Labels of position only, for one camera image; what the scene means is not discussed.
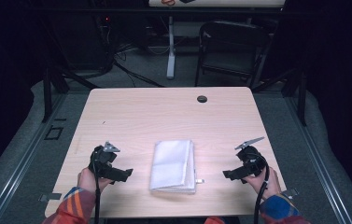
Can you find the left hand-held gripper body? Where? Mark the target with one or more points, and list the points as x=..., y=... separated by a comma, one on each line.
x=102, y=160

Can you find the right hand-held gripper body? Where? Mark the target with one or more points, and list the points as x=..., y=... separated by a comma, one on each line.
x=253, y=161

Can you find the white cloth with arrow print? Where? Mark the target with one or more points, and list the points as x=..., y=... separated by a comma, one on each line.
x=172, y=165

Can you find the person's left hand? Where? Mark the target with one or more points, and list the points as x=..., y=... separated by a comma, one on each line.
x=88, y=182

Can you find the person's right hand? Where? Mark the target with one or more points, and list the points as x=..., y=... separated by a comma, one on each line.
x=268, y=185

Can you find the grey tape piece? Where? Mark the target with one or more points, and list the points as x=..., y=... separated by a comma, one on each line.
x=290, y=193
x=50, y=197

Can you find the person's red clothing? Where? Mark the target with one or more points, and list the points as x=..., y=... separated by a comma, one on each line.
x=214, y=221

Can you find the dark round table grommet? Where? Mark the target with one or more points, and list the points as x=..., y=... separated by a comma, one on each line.
x=202, y=99

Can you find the dark computer tower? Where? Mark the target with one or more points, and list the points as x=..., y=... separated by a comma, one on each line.
x=80, y=43

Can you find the black folding chair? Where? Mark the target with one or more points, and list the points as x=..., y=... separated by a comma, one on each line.
x=231, y=40

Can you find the white desk leg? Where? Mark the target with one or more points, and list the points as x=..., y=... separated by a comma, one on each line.
x=171, y=56

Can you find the aluminium floor rail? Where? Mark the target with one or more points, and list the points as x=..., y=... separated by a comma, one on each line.
x=18, y=165
x=320, y=165

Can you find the black frame post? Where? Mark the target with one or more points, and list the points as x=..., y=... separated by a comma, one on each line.
x=302, y=99
x=47, y=96

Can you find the black frame crossbar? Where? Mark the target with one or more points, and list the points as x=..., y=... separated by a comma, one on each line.
x=133, y=11

